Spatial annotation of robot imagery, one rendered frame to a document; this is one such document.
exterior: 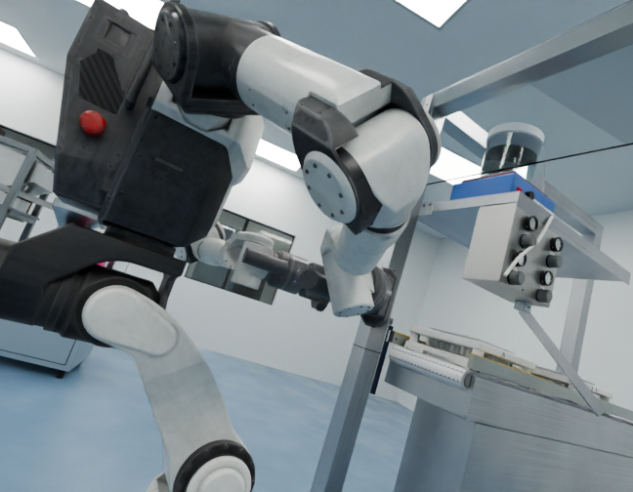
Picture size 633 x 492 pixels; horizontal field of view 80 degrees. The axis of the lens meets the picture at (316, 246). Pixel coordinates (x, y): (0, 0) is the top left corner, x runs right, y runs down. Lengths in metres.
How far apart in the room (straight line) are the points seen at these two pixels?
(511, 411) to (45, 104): 6.12
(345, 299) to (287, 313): 5.29
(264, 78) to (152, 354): 0.44
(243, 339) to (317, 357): 1.20
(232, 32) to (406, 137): 0.26
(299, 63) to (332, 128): 0.10
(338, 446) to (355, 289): 0.66
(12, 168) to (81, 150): 3.45
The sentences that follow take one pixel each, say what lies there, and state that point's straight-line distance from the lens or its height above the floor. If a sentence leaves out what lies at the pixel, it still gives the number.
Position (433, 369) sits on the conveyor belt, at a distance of 1.03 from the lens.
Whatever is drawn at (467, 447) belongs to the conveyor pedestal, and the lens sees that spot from 1.12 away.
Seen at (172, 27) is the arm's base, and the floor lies 1.15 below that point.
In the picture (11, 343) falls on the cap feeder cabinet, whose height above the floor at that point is 0.15.
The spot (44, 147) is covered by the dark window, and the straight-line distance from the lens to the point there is 6.28.
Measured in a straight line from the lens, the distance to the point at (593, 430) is 1.51.
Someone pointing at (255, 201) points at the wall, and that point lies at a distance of 5.83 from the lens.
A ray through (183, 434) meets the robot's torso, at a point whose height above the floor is 0.63.
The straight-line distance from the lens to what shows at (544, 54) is 1.15.
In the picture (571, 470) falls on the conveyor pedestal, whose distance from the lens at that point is 1.55.
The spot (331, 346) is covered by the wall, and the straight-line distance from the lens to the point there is 6.14.
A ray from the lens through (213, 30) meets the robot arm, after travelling 0.53.
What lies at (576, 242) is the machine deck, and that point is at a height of 1.30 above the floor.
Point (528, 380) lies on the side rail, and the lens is 1.16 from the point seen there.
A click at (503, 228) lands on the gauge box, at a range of 1.01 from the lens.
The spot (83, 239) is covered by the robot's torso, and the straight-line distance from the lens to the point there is 0.66.
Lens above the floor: 0.89
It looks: 10 degrees up
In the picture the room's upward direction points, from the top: 18 degrees clockwise
